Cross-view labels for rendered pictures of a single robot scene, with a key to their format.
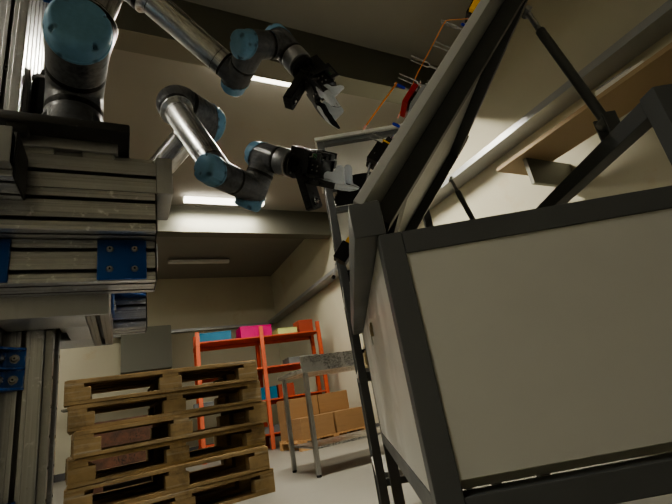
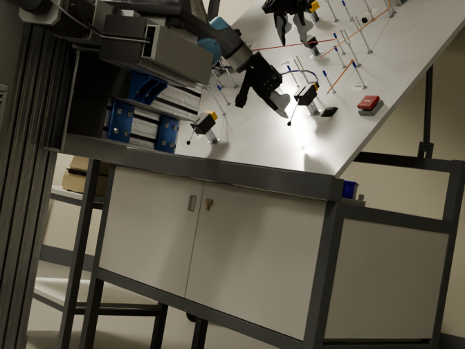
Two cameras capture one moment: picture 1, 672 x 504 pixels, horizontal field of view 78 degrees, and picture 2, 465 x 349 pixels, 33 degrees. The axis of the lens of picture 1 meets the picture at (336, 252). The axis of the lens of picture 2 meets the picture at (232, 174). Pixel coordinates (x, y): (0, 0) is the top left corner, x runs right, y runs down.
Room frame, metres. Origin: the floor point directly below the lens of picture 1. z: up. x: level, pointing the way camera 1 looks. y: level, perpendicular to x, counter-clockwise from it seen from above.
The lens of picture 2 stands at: (-0.82, 1.53, 0.80)
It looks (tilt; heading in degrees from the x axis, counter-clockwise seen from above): 1 degrees up; 320
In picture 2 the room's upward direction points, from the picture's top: 10 degrees clockwise
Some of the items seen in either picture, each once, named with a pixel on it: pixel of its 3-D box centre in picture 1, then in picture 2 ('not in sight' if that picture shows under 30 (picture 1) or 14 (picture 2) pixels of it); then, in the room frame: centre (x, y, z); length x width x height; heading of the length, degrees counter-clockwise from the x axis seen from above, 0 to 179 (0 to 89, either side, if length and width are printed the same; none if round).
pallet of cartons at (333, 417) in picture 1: (321, 418); not in sight; (6.37, 0.62, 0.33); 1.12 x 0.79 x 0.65; 119
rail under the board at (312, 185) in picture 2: (360, 296); (203, 169); (1.25, -0.05, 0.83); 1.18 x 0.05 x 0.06; 1
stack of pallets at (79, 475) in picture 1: (166, 439); not in sight; (3.42, 1.53, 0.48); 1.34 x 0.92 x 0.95; 123
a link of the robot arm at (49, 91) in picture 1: (75, 86); not in sight; (0.76, 0.53, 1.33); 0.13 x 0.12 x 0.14; 35
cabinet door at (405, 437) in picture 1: (390, 367); (250, 253); (0.97, -0.07, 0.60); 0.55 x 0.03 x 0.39; 1
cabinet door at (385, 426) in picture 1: (377, 377); (149, 226); (1.52, -0.07, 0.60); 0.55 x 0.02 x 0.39; 1
